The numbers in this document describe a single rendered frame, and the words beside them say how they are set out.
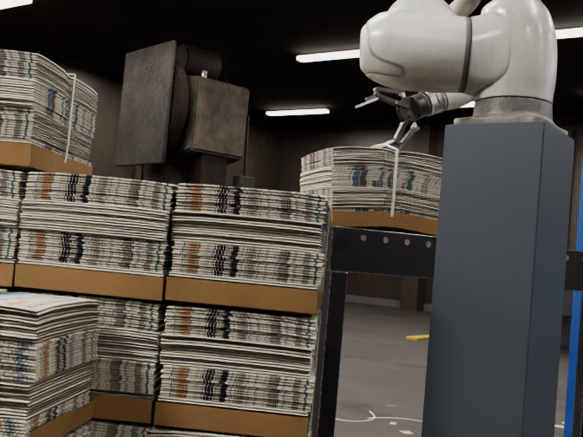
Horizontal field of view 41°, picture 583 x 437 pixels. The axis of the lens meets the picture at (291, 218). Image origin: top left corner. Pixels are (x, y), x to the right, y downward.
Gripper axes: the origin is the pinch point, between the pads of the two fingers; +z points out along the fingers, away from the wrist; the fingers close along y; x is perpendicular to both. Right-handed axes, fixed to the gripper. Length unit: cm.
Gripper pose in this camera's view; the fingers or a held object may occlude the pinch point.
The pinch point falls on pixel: (368, 126)
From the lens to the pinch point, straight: 237.9
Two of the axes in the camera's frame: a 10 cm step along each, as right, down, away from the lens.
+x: -3.0, 0.3, 9.5
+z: -8.8, 3.8, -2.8
